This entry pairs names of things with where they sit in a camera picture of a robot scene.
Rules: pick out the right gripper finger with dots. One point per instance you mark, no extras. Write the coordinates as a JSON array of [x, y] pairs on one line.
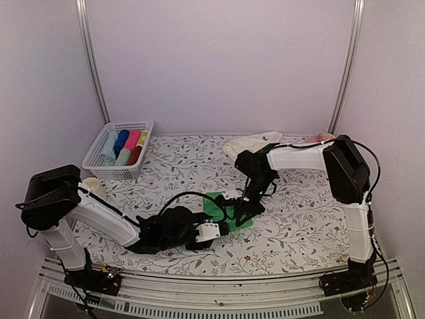
[[245, 216], [241, 206]]

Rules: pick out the dark blue rolled towel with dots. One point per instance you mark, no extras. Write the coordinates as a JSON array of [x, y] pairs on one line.
[[120, 142]]

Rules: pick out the right aluminium frame post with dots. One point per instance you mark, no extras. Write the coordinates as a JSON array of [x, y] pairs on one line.
[[354, 35]]

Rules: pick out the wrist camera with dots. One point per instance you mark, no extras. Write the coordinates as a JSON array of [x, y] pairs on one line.
[[210, 231], [232, 194]]

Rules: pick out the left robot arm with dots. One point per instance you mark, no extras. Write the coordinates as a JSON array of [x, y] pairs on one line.
[[59, 193]]

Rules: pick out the patterned small bowl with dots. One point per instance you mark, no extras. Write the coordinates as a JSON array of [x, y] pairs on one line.
[[323, 137]]

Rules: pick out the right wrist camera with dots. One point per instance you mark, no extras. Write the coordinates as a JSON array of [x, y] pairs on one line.
[[232, 194]]

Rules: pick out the yellow-green dotted rolled towel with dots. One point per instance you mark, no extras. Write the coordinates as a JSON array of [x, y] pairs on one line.
[[142, 138]]

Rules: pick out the floral tablecloth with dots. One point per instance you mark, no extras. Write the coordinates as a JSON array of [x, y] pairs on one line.
[[303, 227]]

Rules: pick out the pink plate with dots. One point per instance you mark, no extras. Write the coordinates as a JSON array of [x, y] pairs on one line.
[[314, 139]]

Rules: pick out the pink rolled towel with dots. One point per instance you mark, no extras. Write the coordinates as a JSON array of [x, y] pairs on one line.
[[132, 139]]

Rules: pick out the maroon rolled towel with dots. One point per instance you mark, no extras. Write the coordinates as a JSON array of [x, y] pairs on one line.
[[135, 155]]

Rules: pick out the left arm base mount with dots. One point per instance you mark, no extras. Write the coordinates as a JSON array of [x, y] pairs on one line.
[[94, 281]]

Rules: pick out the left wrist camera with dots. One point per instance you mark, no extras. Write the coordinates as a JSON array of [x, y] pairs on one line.
[[210, 231]]

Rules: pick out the aluminium frame post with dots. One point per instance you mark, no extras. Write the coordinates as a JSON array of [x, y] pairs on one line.
[[354, 35], [84, 26]]

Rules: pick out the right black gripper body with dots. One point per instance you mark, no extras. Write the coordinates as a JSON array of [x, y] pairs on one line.
[[258, 207]]

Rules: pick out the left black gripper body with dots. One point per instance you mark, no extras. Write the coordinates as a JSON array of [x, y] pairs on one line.
[[198, 247]]

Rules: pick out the left aluminium frame post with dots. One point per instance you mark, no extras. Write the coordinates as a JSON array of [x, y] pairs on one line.
[[84, 26]]

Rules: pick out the white plastic basket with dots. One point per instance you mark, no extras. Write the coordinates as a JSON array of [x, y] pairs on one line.
[[99, 167]]

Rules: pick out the front aluminium rail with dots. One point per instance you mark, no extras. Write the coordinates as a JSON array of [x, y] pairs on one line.
[[160, 295]]

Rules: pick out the sage green rolled towel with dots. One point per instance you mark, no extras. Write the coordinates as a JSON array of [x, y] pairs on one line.
[[123, 157]]

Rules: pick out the cream white towel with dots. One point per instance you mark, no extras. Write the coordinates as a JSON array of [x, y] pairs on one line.
[[252, 143]]

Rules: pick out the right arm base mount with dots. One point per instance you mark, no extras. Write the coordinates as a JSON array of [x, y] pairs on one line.
[[357, 276]]

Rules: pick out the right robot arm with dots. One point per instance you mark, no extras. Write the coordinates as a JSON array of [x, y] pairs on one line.
[[348, 176]]

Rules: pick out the cream ceramic mug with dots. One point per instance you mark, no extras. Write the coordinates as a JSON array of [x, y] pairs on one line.
[[94, 186]]

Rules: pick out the light blue rolled towel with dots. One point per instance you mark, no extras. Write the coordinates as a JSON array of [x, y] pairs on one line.
[[108, 153]]

